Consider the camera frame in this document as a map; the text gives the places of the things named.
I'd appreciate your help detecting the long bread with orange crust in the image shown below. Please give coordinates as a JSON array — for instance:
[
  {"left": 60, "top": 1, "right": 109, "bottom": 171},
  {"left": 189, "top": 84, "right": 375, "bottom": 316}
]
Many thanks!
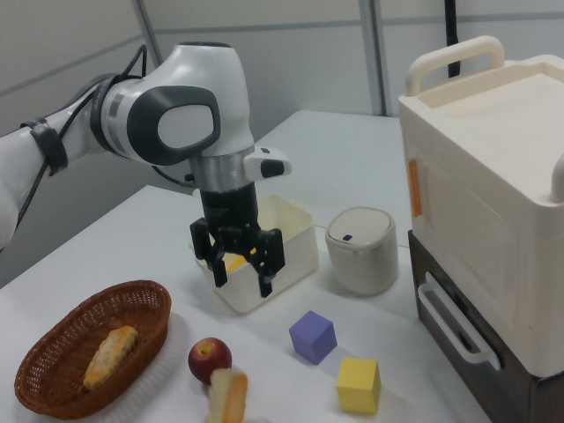
[{"left": 82, "top": 324, "right": 138, "bottom": 393}]

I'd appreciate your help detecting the bread slice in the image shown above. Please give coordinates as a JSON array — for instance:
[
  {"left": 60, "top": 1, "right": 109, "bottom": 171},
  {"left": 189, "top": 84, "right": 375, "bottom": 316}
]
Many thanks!
[{"left": 205, "top": 367, "right": 249, "bottom": 423}]

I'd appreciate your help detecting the red apple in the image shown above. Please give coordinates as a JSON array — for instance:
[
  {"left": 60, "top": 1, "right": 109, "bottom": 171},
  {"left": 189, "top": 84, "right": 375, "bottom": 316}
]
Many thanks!
[{"left": 188, "top": 337, "right": 234, "bottom": 386}]

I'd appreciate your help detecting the white drawer handle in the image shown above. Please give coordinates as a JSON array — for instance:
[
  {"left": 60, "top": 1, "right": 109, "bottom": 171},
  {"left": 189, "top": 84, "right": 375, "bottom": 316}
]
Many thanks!
[{"left": 416, "top": 281, "right": 502, "bottom": 366}]

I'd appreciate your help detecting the black cable strap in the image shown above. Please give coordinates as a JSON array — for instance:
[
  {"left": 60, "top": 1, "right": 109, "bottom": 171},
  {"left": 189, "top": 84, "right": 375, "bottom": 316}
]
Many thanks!
[{"left": 21, "top": 118, "right": 70, "bottom": 177}]

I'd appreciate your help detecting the small cream lidded bin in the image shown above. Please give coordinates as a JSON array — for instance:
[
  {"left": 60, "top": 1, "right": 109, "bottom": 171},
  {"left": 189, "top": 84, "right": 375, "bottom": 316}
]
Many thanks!
[{"left": 324, "top": 206, "right": 400, "bottom": 296}]

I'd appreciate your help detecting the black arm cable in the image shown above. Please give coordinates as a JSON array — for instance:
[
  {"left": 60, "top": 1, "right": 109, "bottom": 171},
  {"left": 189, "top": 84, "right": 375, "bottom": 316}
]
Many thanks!
[{"left": 0, "top": 43, "right": 196, "bottom": 255}]

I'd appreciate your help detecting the dark brown drawer unit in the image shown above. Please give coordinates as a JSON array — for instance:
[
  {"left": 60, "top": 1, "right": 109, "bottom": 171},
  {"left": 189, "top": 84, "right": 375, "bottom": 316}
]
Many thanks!
[{"left": 407, "top": 229, "right": 564, "bottom": 423}]

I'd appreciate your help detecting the yellow cube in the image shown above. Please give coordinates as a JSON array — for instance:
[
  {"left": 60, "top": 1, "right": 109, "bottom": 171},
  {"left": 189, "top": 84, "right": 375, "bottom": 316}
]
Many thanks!
[{"left": 336, "top": 356, "right": 382, "bottom": 414}]

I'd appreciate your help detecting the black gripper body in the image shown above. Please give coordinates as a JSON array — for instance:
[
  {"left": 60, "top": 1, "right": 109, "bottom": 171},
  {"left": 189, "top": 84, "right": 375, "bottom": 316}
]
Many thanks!
[{"left": 200, "top": 182, "right": 266, "bottom": 256}]

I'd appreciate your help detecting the cream cabinet with handles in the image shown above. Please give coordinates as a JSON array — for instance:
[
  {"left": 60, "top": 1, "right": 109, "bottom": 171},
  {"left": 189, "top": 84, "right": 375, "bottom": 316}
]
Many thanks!
[{"left": 397, "top": 35, "right": 564, "bottom": 378}]

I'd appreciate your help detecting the orange cabinet door handle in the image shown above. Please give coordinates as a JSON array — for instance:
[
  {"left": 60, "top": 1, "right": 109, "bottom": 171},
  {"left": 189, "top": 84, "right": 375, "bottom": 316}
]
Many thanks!
[{"left": 407, "top": 158, "right": 425, "bottom": 218}]

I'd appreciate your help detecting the black vertical pole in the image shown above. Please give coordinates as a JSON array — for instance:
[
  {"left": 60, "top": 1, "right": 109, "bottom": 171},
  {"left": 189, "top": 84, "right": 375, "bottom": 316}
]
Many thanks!
[{"left": 442, "top": 0, "right": 463, "bottom": 78}]

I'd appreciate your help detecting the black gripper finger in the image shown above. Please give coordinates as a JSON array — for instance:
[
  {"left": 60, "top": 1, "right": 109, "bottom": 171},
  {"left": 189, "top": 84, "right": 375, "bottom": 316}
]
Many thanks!
[
  {"left": 245, "top": 227, "right": 286, "bottom": 299},
  {"left": 189, "top": 218, "right": 229, "bottom": 288}
]

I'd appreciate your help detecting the open cream plastic box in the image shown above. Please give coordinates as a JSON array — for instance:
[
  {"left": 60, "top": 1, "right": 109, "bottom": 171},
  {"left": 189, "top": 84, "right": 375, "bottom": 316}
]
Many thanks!
[{"left": 191, "top": 193, "right": 319, "bottom": 315}]

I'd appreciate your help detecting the brown wicker basket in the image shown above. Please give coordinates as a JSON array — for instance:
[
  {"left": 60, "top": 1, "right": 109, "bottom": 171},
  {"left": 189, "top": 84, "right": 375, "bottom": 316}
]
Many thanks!
[{"left": 13, "top": 279, "right": 172, "bottom": 420}]

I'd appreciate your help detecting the purple cube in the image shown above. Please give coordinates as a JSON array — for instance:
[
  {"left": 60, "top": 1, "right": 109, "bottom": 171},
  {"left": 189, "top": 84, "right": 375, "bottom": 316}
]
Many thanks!
[{"left": 288, "top": 309, "right": 338, "bottom": 366}]

